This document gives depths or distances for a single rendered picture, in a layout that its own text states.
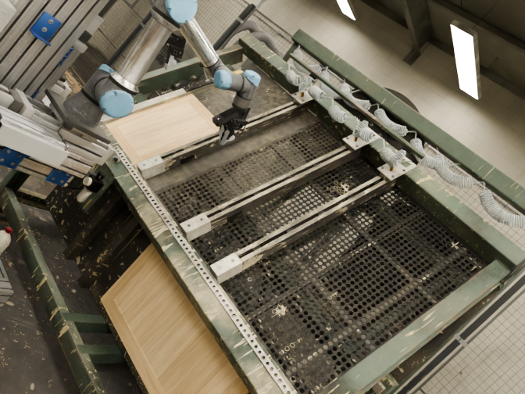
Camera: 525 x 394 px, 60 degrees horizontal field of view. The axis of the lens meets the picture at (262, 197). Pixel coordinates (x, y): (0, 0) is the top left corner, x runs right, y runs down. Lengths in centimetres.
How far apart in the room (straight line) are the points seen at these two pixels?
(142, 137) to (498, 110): 577
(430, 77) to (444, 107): 58
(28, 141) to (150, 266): 97
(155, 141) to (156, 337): 103
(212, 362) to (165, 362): 26
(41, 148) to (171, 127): 105
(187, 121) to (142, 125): 25
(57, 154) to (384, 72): 672
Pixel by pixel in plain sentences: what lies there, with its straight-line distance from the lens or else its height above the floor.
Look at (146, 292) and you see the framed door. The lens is 240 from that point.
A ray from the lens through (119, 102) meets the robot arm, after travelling 177.
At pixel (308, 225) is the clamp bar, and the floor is 131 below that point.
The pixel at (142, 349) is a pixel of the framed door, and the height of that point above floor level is 33.
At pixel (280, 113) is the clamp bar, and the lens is 267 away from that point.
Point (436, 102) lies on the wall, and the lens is 759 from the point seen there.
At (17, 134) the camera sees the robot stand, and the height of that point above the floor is 94.
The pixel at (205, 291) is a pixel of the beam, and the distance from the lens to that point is 191.
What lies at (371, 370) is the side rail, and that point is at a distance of 184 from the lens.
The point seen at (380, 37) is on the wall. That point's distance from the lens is 839.
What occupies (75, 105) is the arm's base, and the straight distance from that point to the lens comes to 192.
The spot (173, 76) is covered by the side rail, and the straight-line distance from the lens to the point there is 309.
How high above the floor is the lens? 153
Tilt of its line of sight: 7 degrees down
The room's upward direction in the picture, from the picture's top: 43 degrees clockwise
